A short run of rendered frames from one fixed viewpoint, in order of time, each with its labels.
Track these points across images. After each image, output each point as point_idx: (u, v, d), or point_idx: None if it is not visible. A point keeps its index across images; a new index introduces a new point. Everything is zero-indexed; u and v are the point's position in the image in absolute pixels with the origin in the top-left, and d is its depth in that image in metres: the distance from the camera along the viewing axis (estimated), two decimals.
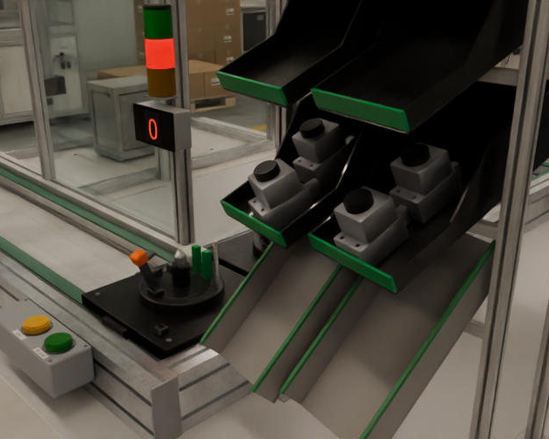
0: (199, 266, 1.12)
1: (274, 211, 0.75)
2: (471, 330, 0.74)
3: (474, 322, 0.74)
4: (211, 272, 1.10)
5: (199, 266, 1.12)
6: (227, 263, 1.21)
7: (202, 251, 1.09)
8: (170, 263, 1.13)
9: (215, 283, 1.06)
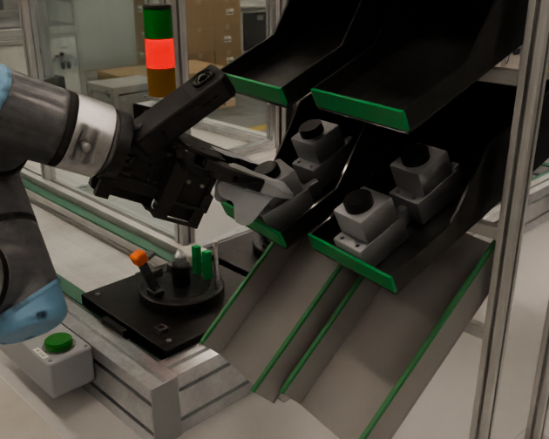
0: (199, 266, 1.12)
1: (274, 212, 0.75)
2: (471, 330, 0.74)
3: (474, 322, 0.74)
4: (211, 272, 1.10)
5: (199, 266, 1.12)
6: (227, 263, 1.21)
7: (202, 251, 1.09)
8: (170, 263, 1.13)
9: (215, 283, 1.06)
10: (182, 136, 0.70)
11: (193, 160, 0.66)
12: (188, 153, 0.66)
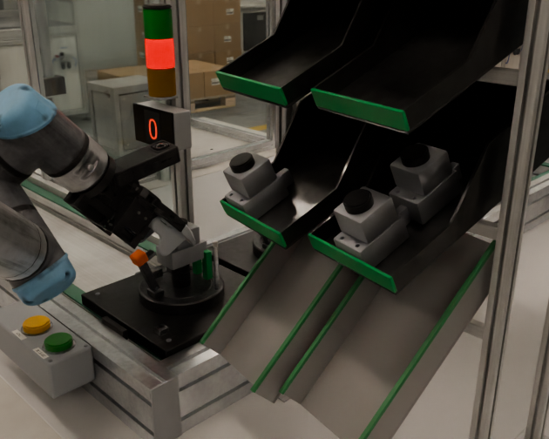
0: (199, 266, 1.12)
1: (179, 253, 1.04)
2: (471, 330, 0.74)
3: (474, 322, 0.74)
4: (211, 272, 1.10)
5: (199, 266, 1.12)
6: (227, 263, 1.21)
7: None
8: None
9: (215, 283, 1.06)
10: None
11: (147, 197, 0.94)
12: (145, 192, 0.94)
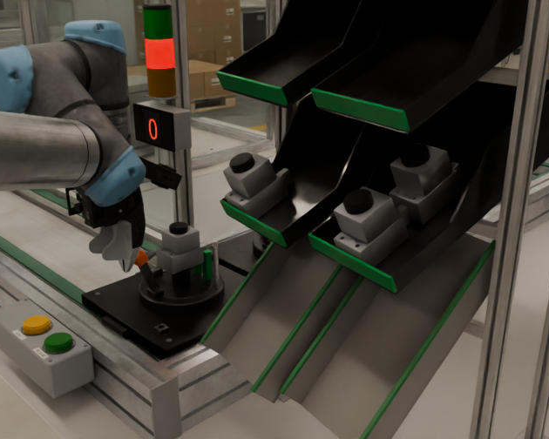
0: (199, 266, 1.12)
1: (179, 256, 1.04)
2: (471, 330, 0.74)
3: (474, 322, 0.74)
4: (211, 272, 1.10)
5: (199, 266, 1.12)
6: (227, 263, 1.21)
7: (202, 251, 1.09)
8: None
9: (215, 283, 1.06)
10: None
11: (136, 192, 0.93)
12: (137, 186, 0.93)
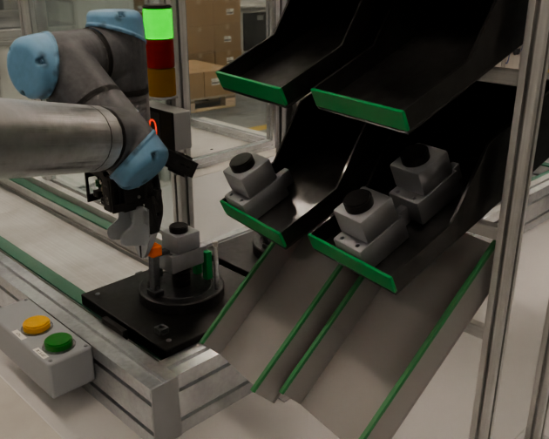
0: (199, 266, 1.12)
1: (179, 256, 1.04)
2: (471, 330, 0.74)
3: (474, 322, 0.74)
4: (211, 272, 1.10)
5: (199, 266, 1.12)
6: (227, 263, 1.21)
7: (202, 251, 1.09)
8: None
9: (215, 283, 1.06)
10: None
11: (154, 178, 0.95)
12: None
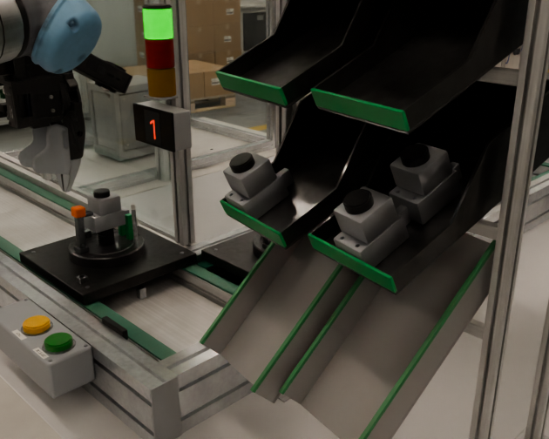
0: (124, 228, 1.27)
1: (102, 218, 1.20)
2: (471, 330, 0.74)
3: (474, 322, 0.74)
4: (133, 233, 1.26)
5: (123, 228, 1.27)
6: (227, 263, 1.21)
7: (125, 214, 1.24)
8: None
9: (134, 241, 1.22)
10: None
11: (72, 87, 0.77)
12: (73, 82, 0.77)
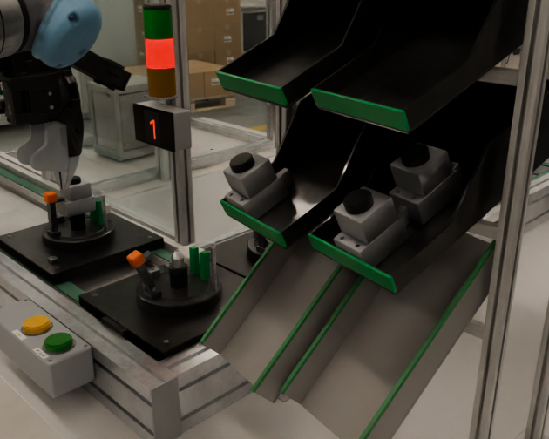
0: (96, 213, 1.34)
1: (73, 203, 1.27)
2: (471, 330, 0.74)
3: (474, 322, 0.74)
4: None
5: (95, 213, 1.34)
6: (102, 313, 1.04)
7: (95, 200, 1.31)
8: None
9: (104, 226, 1.29)
10: None
11: (71, 84, 0.76)
12: (72, 78, 0.77)
